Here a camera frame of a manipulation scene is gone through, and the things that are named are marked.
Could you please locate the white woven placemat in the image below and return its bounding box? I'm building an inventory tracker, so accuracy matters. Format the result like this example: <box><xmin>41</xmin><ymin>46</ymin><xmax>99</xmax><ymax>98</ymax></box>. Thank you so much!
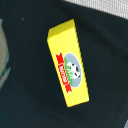
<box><xmin>65</xmin><ymin>0</ymin><xmax>128</xmax><ymax>20</ymax></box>

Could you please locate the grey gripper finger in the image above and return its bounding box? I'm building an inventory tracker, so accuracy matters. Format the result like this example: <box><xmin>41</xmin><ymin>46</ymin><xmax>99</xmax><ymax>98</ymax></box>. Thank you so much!
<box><xmin>0</xmin><ymin>19</ymin><xmax>11</xmax><ymax>89</ymax></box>

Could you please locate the yellow butter box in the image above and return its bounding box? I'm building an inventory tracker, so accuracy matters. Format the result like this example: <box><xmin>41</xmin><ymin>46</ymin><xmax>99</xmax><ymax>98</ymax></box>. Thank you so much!
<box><xmin>47</xmin><ymin>19</ymin><xmax>89</xmax><ymax>107</ymax></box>

